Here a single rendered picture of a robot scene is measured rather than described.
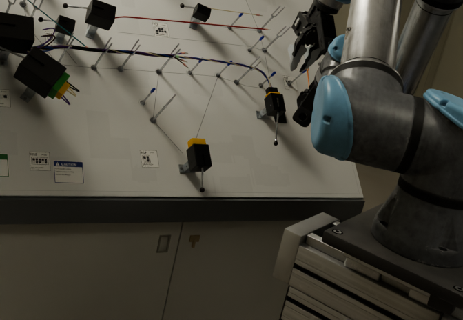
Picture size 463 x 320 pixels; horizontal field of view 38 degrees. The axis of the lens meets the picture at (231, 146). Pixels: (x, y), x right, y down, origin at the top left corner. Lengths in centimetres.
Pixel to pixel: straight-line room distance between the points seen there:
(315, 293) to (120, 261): 85
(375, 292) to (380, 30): 40
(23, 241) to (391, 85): 106
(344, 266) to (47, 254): 92
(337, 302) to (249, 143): 95
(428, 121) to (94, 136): 101
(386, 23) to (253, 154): 94
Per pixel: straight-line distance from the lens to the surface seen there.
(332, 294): 111
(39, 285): 183
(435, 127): 99
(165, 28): 204
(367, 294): 108
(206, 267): 199
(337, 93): 97
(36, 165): 170
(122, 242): 184
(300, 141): 209
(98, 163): 175
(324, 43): 179
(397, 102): 99
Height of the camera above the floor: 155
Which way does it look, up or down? 17 degrees down
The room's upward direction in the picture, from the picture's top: 13 degrees clockwise
